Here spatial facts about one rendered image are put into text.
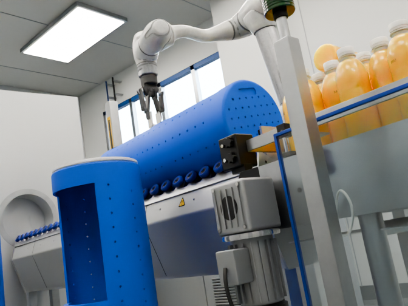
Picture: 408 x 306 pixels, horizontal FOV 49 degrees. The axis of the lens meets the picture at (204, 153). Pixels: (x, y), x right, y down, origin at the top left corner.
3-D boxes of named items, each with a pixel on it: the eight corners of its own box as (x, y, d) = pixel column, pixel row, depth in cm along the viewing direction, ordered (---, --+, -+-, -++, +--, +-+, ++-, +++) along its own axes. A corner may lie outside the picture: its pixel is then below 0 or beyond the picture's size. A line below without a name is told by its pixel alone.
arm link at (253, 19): (307, 149, 218) (336, 136, 198) (280, 156, 211) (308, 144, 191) (257, 6, 229) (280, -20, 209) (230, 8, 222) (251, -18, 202)
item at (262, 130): (284, 167, 143) (276, 129, 146) (289, 165, 142) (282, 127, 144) (263, 167, 137) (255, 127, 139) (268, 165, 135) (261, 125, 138)
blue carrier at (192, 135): (154, 201, 218) (138, 145, 221) (295, 155, 154) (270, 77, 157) (102, 215, 199) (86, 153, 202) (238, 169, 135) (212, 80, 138)
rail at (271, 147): (333, 153, 147) (331, 144, 148) (334, 152, 147) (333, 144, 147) (247, 152, 121) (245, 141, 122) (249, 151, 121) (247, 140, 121)
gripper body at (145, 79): (152, 81, 208) (154, 100, 206) (136, 79, 202) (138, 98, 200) (161, 74, 202) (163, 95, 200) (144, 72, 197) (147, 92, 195)
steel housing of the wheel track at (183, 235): (58, 286, 299) (53, 234, 305) (334, 258, 140) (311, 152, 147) (14, 294, 280) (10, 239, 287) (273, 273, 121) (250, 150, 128)
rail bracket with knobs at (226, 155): (246, 175, 128) (240, 141, 130) (265, 170, 123) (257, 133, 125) (220, 176, 122) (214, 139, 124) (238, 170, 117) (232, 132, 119)
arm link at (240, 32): (218, 24, 232) (230, 10, 220) (246, 17, 240) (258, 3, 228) (229, 47, 231) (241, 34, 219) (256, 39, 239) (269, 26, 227)
